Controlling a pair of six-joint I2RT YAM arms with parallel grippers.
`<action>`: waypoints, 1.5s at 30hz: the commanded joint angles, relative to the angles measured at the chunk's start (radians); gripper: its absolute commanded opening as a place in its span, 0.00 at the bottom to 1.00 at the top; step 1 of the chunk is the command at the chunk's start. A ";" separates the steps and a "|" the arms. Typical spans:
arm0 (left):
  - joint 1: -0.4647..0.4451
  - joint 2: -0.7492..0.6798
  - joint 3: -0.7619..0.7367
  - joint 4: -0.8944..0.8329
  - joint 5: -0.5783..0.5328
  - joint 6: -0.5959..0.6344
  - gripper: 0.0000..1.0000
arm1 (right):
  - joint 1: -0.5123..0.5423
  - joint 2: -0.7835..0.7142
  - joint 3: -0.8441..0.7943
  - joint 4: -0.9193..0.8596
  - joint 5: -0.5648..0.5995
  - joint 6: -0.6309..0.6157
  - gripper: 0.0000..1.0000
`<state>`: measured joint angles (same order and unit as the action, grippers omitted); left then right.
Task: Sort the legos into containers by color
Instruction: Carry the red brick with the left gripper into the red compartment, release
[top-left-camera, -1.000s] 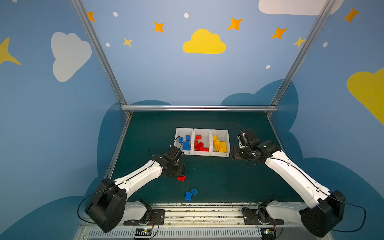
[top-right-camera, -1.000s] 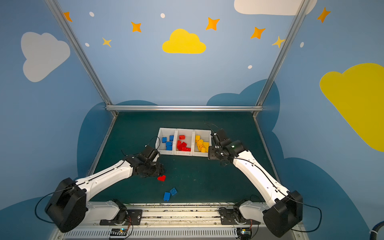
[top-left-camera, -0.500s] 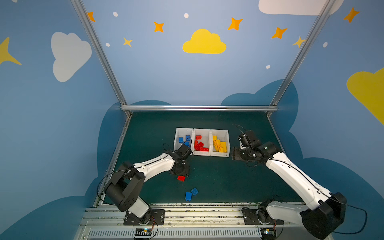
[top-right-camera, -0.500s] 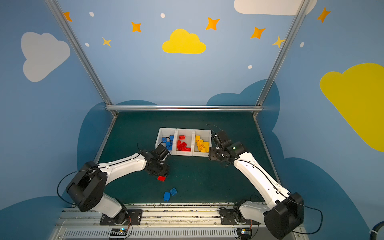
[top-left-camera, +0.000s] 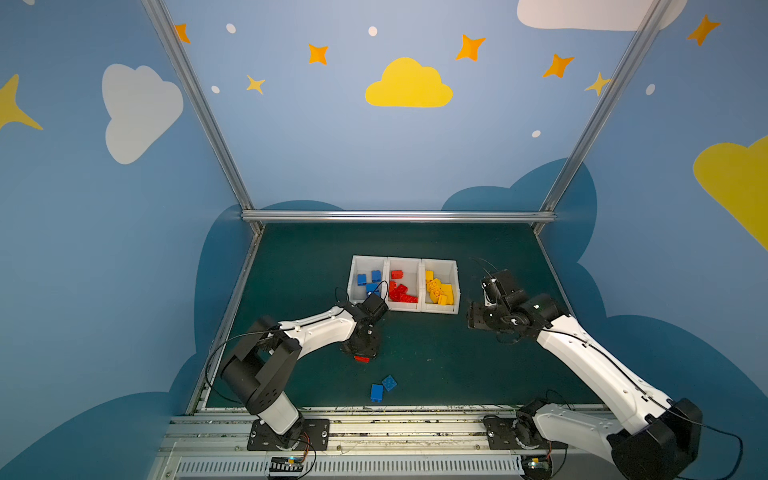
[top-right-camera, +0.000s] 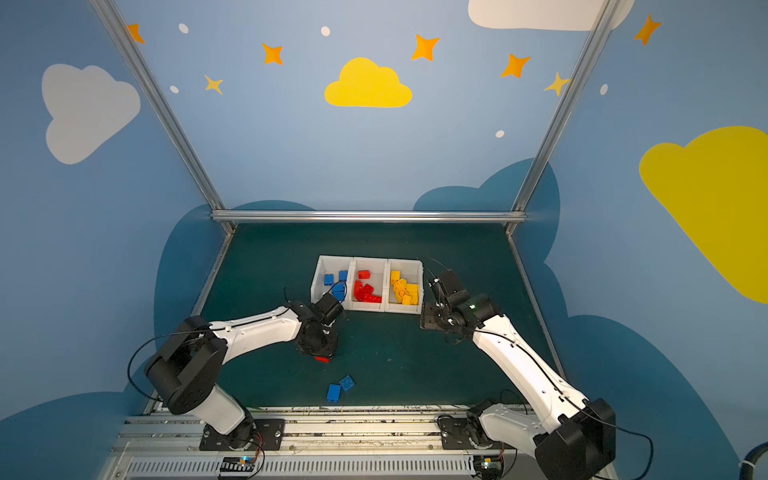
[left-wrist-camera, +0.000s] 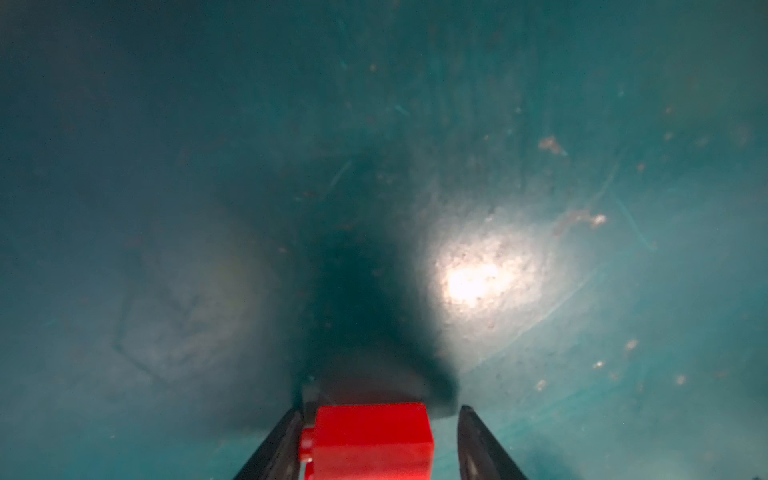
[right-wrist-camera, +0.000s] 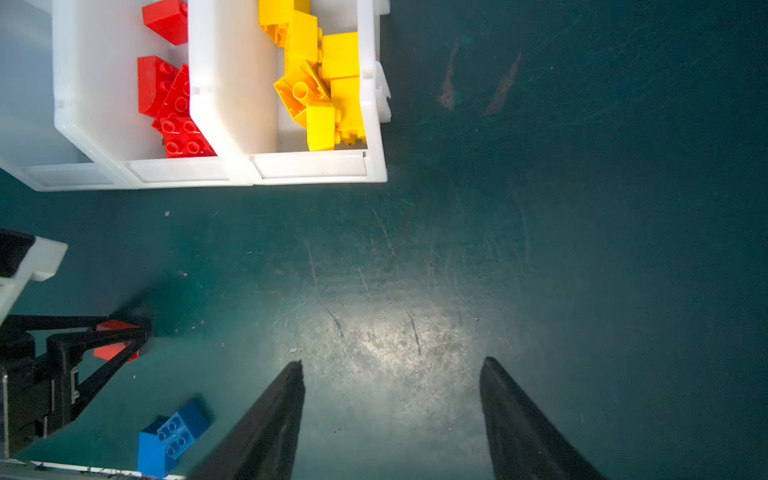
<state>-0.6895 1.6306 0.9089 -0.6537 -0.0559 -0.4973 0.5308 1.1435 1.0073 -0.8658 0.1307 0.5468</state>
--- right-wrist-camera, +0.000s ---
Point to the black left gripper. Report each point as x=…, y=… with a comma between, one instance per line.
x=30, y=384

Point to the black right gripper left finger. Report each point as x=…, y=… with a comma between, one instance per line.
x=264, y=442

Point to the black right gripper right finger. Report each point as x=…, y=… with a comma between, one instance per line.
x=523, y=443

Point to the blue lego brick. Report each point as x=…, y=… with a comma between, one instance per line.
x=153, y=461
x=183, y=429

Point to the small yellow lego brick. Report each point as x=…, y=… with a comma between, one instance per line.
x=321, y=126

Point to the red lego long brick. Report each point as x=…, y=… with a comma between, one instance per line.
x=181, y=136

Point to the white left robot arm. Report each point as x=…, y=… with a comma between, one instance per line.
x=26, y=258

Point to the white left bin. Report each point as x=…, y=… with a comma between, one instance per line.
x=32, y=149

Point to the white right bin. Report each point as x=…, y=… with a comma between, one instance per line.
x=233, y=66

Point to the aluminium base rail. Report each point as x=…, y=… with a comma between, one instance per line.
x=13, y=469

